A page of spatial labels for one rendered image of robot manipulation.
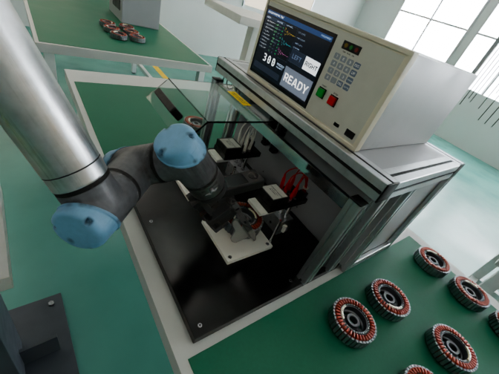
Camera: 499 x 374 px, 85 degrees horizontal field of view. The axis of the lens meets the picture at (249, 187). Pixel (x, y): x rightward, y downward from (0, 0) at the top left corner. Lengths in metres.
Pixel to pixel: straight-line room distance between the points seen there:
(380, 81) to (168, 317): 0.63
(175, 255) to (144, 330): 0.79
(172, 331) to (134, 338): 0.81
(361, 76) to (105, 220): 0.53
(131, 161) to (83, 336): 1.07
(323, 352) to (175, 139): 0.55
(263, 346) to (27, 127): 0.56
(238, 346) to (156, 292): 0.21
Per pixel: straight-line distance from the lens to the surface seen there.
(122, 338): 1.44
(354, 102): 0.63
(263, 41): 0.85
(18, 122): 0.39
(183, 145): 0.44
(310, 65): 0.71
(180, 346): 0.62
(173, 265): 0.68
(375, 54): 0.62
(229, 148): 0.85
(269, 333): 0.68
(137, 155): 0.51
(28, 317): 1.53
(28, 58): 0.39
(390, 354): 0.83
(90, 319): 1.49
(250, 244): 0.76
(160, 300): 0.66
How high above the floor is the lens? 1.33
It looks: 35 degrees down
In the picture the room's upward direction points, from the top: 21 degrees clockwise
